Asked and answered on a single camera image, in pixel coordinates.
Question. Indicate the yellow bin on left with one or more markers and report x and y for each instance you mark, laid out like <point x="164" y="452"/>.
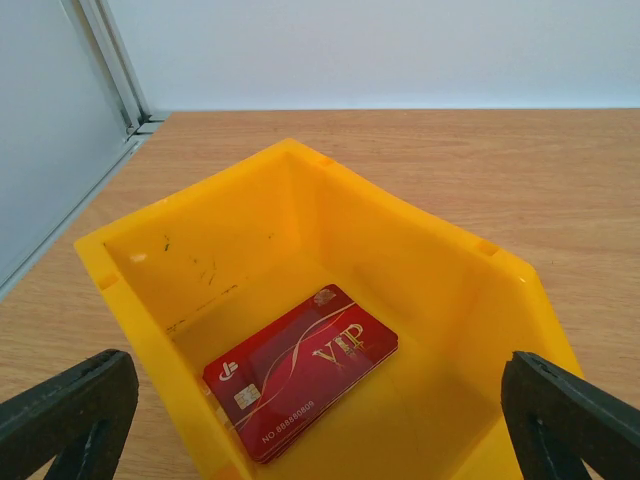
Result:
<point x="192" y="275"/>

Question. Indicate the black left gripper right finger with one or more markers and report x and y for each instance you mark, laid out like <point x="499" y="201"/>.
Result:
<point x="562" y="426"/>

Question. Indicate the aluminium frame post left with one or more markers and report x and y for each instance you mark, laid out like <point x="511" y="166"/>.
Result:
<point x="72" y="114"/>

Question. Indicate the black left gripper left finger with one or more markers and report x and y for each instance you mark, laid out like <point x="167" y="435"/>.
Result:
<point x="77" y="421"/>

